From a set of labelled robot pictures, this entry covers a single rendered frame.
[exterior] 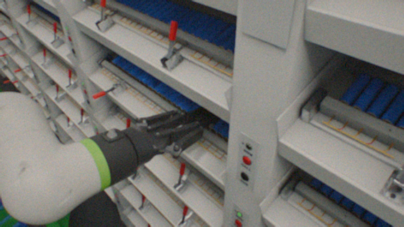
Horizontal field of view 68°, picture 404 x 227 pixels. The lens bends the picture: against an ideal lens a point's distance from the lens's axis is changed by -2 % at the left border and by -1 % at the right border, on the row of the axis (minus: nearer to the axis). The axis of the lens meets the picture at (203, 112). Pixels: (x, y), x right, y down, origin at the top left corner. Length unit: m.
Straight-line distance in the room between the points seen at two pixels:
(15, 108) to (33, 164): 0.11
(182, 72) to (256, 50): 0.22
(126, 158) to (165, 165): 0.43
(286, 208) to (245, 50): 0.32
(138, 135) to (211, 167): 0.20
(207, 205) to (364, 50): 0.61
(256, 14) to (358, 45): 0.12
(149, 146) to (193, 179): 0.36
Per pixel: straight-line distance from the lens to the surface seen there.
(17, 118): 0.53
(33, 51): 1.73
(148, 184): 1.15
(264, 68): 0.42
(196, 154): 0.70
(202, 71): 0.58
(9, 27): 2.14
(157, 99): 0.80
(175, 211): 1.07
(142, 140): 0.55
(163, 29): 0.68
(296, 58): 0.39
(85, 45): 1.00
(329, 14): 0.35
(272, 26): 0.39
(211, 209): 0.84
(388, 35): 0.34
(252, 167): 0.54
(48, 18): 1.45
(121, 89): 0.91
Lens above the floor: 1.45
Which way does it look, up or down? 38 degrees down
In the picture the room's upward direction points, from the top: straight up
